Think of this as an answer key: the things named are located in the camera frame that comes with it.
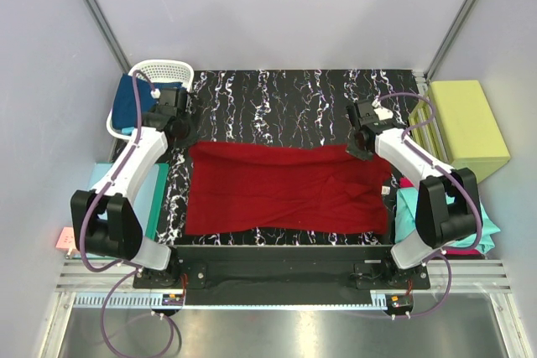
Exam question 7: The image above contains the red t-shirt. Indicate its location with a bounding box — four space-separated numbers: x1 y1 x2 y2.
185 142 391 236

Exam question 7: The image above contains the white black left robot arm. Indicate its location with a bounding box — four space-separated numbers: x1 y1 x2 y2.
70 86 196 288

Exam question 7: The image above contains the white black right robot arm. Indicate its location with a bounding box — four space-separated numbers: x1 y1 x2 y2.
347 99 483 288

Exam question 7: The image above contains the navy blue t-shirt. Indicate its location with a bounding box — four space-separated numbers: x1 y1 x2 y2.
111 74 159 136

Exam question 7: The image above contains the white plastic laundry basket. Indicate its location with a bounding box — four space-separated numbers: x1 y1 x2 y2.
106 60 194 141

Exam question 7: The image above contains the folded magenta t-shirt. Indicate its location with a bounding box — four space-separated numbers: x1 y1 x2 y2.
398 176 482 257

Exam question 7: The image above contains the folded turquoise t-shirt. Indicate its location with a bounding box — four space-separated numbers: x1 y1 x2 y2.
394 187 501 254

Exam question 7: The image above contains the green clipboard with paper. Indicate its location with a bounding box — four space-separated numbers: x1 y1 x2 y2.
86 161 170 246

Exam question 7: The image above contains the yellow drawer box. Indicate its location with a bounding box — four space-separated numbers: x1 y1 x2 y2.
409 80 511 183

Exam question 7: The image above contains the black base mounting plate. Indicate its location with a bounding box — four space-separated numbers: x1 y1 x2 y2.
133 246 430 309

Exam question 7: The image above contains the pink sponge block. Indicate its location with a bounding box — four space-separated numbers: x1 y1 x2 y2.
55 226 79 256

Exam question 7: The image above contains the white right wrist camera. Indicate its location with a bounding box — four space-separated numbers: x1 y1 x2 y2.
372 100 394 121

